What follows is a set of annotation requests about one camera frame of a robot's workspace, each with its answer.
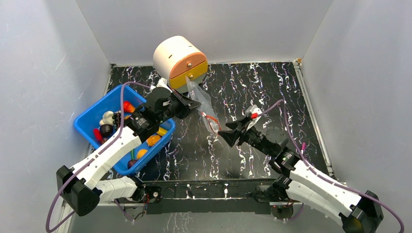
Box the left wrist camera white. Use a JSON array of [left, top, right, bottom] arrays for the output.
[[150, 78, 172, 92]]

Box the crumpled orange food toy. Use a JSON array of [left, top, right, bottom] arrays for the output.
[[136, 149, 148, 160]]

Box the white garlic toy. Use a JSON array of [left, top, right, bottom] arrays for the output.
[[99, 111, 115, 126]]

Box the blue plastic bin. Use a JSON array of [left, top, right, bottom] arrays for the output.
[[74, 84, 176, 176]]

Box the red chili toy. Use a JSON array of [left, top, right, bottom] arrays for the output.
[[93, 128, 103, 144]]

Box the clear zip top bag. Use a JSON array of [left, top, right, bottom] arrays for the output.
[[186, 77, 221, 134]]

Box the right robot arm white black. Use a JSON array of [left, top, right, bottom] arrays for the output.
[[218, 117, 383, 233]]

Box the dark purple plum toy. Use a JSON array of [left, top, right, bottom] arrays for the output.
[[99, 124, 114, 138]]

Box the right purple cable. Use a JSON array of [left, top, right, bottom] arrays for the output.
[[257, 99, 405, 233]]

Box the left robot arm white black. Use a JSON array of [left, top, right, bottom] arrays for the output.
[[56, 87, 201, 216]]

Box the round white drawer cabinet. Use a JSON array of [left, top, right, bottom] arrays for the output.
[[153, 35, 208, 93]]

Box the pink pen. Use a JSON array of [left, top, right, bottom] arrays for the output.
[[300, 142, 307, 157]]

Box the purple cable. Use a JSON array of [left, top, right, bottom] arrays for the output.
[[257, 99, 405, 233], [45, 82, 152, 233]]

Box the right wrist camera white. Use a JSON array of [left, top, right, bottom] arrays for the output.
[[245, 104, 263, 124]]

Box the purple mangosteen toy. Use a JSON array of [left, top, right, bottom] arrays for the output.
[[127, 159, 137, 169]]

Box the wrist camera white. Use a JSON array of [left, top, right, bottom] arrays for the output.
[[245, 104, 263, 124], [150, 78, 172, 92]]

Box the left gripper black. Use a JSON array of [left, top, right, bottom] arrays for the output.
[[157, 88, 201, 124]]

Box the orange tangerine toy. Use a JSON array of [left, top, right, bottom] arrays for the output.
[[146, 134, 162, 147]]

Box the yellow banana toy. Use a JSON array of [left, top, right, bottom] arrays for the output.
[[156, 127, 168, 137]]

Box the red orange pepper toy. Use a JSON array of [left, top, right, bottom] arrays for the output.
[[123, 101, 136, 113]]

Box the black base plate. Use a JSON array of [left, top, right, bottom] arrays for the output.
[[141, 180, 294, 216]]

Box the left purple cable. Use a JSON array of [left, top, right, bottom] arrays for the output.
[[45, 82, 152, 233]]

